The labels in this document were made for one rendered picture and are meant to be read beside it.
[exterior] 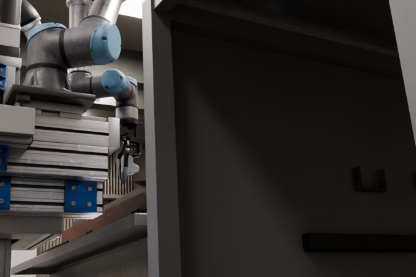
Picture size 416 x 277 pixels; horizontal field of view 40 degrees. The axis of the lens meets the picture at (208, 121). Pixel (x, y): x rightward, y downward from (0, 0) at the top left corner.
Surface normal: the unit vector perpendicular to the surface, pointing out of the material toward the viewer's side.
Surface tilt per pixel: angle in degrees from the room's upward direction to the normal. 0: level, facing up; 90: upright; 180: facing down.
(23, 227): 90
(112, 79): 90
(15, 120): 90
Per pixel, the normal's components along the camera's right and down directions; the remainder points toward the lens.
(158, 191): 0.51, -0.31
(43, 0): 0.06, 0.94
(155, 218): -0.86, -0.11
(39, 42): -0.18, -0.31
